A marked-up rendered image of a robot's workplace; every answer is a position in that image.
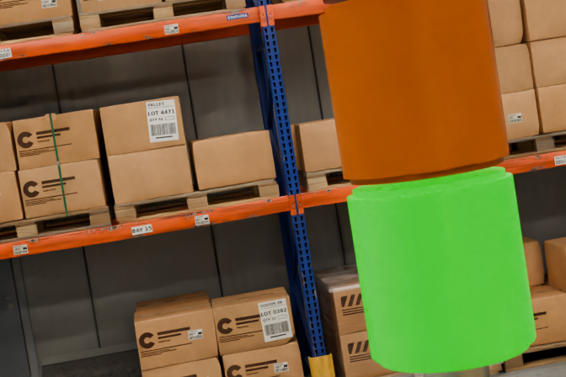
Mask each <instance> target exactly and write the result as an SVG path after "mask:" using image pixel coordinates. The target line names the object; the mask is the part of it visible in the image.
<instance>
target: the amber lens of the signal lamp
mask: <svg viewBox="0 0 566 377"><path fill-rule="evenodd" d="M324 12H325V13H324V14H322V15H320V16H319V17H318V18H319V23H320V29H321V35H322V41H323V51H324V56H325V61H326V67H327V73H328V83H329V89H330V94H331V100H332V105H333V112H334V122H335V127H336V133H337V138H338V144H339V154H340V160H341V166H342V171H343V177H344V179H348V180H350V181H351V184H353V185H377V184H387V183H402V182H409V181H416V180H422V179H428V178H438V177H444V176H449V175H454V174H459V173H467V172H471V171H476V170H480V169H484V168H487V167H493V166H496V165H499V164H501V163H502V162H504V157H507V156H508V155H509V154H510V149H509V143H508V137H507V131H506V125H505V115H504V109H503V103H502V97H501V91H500V85H499V74H498V68H497V62H496V56H495V50H494V39H493V34H492V28H491V22H490V16H489V5H488V0H349V1H345V2H342V3H336V4H334V5H331V6H328V7H326V8H325V9H324Z"/></svg>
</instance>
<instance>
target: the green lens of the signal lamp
mask: <svg viewBox="0 0 566 377"><path fill-rule="evenodd" d="M352 193H353V194H352V195H350V196H347V204H348V209H349V215H350V225H351V230H352V236H353V242H354V248H355V258H356V263H357V269H358V274H359V280H360V291H361V296H362V302H363V307H364V313H365V319H366V329H367V334H368V340H369V345H370V351H371V358H372V359H373V360H374V361H376V362H377V363H379V364H380V365H381V366H382V367H383V368H386V369H390V370H393V371H398V372H405V373H423V374H429V373H444V372H453V371H459V370H466V369H476V368H480V367H483V366H488V365H491V364H497V363H500V362H503V361H505V360H508V359H511V358H514V357H516V356H518V355H520V354H522V353H523V352H525V351H526V350H527V349H528V348H529V346H530V344H532V343H533V342H534V341H535V339H536V337H537V334H536V328H535V322H534V316H533V310H532V304H531V293H530V287H529V281H528V276H527V270H526V259H525V253H524V247H523V241H522V235H521V224H520V218H519V212H518V206H517V200H516V195H515V184H514V178H513V174H512V173H506V172H505V168H504V167H487V168H484V169H480V170H476V171H471V172H467V173H459V174H454V175H449V176H444V177H438V178H428V179H422V180H416V181H409V182H402V183H387V184H377V185H362V186H360V187H357V188H354V189H353V190H352Z"/></svg>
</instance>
